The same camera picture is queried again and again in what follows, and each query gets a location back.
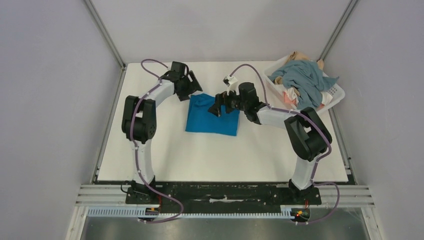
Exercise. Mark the white cable duct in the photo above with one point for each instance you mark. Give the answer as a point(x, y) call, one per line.
point(145, 213)

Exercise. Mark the aluminium frame post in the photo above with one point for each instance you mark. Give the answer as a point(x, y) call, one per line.
point(338, 28)
point(122, 66)

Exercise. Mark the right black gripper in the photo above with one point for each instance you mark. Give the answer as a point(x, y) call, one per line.
point(228, 101)

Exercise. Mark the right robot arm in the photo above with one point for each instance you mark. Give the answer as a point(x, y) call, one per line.
point(308, 135)

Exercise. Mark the blue t-shirt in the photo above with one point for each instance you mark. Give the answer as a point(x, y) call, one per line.
point(200, 120)

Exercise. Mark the grey-blue t-shirt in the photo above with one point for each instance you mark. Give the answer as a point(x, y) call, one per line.
point(304, 75)

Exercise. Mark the white laundry basket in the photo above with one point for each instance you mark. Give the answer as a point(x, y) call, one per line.
point(336, 91)

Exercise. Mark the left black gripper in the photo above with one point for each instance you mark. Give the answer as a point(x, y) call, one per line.
point(194, 86)

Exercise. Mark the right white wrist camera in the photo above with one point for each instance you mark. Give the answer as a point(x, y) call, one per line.
point(230, 82)

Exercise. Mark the aluminium frame left post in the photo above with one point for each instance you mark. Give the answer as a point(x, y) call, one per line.
point(122, 66)

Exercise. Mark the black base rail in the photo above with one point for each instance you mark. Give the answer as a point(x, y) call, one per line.
point(193, 197)

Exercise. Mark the aluminium frame right post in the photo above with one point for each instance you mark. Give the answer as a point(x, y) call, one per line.
point(338, 28)

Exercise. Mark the pink t-shirt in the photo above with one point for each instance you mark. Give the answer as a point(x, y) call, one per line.
point(306, 98)

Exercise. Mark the beige t-shirt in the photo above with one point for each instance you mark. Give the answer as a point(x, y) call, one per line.
point(297, 56)

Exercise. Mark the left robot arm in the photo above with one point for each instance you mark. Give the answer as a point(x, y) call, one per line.
point(139, 120)

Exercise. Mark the white t-shirt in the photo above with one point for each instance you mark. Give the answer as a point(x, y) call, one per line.
point(326, 97)

